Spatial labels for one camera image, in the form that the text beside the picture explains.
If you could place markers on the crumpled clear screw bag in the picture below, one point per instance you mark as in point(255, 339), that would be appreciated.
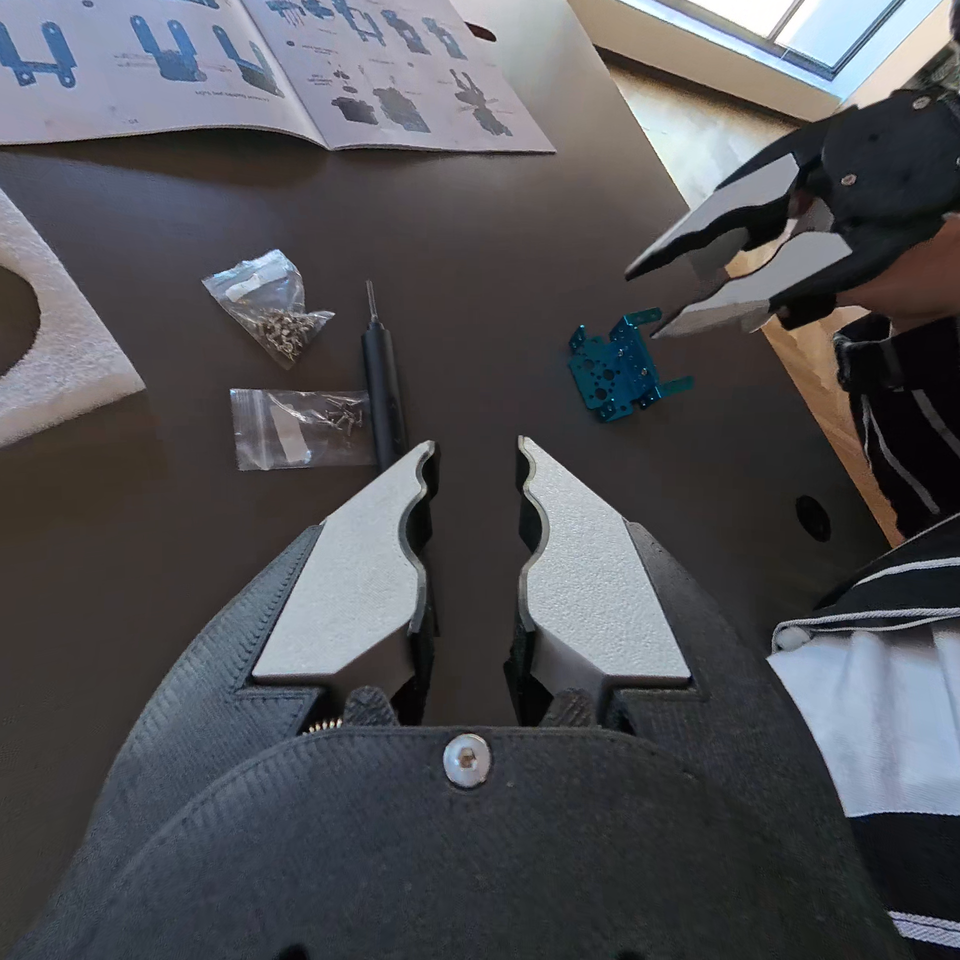
point(270, 307)

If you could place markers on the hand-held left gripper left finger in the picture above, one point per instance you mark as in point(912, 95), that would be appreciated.
point(345, 600)

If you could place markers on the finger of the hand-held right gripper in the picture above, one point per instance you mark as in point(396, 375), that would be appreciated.
point(735, 202)
point(780, 274)

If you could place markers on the person's right forearm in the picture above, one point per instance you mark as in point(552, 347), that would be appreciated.
point(915, 420)

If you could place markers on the blue metal bracket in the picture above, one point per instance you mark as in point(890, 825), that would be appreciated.
point(611, 375)

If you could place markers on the dark desk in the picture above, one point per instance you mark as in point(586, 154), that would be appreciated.
point(525, 262)

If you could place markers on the flat clear screw bag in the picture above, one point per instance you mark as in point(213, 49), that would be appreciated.
point(300, 435)

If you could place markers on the black electric screwdriver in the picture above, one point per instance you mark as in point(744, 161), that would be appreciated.
point(384, 397)

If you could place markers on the person's right hand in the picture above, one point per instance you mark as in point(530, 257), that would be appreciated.
point(915, 285)

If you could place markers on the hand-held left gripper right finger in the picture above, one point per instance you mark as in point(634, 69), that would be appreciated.
point(607, 600)

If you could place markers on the instruction booklet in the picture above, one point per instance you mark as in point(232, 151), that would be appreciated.
point(225, 112)

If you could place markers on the round black desk grommet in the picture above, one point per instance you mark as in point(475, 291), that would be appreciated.
point(813, 517)

